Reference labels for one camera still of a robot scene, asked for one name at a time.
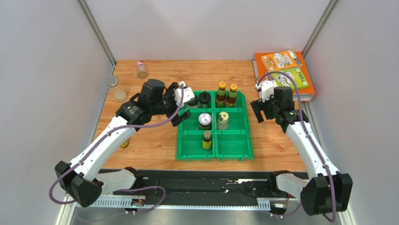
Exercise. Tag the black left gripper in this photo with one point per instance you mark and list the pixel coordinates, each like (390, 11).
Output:
(170, 94)

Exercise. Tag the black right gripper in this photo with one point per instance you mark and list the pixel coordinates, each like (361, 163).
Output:
(262, 108)

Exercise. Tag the black lid jar white granules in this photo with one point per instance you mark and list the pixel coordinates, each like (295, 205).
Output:
(193, 103)

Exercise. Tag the white lid sauce jar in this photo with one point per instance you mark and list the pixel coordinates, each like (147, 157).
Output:
(205, 121)

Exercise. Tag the yellow cap soy sauce bottle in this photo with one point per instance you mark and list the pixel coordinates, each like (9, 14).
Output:
(232, 96)

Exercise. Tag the yellow cap green label bottle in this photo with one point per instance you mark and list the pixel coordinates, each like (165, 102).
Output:
(221, 95)

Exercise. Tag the yellow-green lid sesame jar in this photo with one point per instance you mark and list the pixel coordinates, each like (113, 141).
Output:
(222, 121)

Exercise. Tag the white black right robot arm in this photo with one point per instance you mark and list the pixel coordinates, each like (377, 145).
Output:
(327, 190)

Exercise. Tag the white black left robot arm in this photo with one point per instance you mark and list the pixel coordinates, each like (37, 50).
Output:
(152, 107)

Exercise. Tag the green comic book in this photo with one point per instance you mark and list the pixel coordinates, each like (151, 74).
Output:
(294, 73)

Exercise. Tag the orange comic book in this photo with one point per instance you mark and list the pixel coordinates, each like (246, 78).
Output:
(281, 60)

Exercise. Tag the pink lid spice bottle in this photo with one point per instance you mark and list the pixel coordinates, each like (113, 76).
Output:
(141, 69)

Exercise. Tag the green plastic divided bin tray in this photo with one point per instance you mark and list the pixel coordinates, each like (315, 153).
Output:
(233, 143)

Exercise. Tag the small yellow label oil bottle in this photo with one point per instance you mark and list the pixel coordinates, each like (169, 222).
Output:
(124, 144)

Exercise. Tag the silver lid glass jar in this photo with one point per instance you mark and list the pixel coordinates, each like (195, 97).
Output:
(114, 85)

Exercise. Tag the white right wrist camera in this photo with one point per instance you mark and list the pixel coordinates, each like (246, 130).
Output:
(265, 89)

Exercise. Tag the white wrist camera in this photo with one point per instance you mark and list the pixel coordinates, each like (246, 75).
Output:
(265, 89)
(183, 94)

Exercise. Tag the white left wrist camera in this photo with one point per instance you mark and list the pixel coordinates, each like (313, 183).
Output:
(183, 94)

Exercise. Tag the orange ring binder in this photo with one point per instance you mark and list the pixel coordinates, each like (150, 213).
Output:
(259, 70)

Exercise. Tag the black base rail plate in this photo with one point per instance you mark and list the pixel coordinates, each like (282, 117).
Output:
(206, 188)

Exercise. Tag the aluminium frame post right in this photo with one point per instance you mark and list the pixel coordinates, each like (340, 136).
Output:
(332, 4)

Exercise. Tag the aluminium frame post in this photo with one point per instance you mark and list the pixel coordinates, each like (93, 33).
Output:
(332, 4)
(85, 8)

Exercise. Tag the aluminium frame post left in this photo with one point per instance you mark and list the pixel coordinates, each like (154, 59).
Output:
(85, 8)

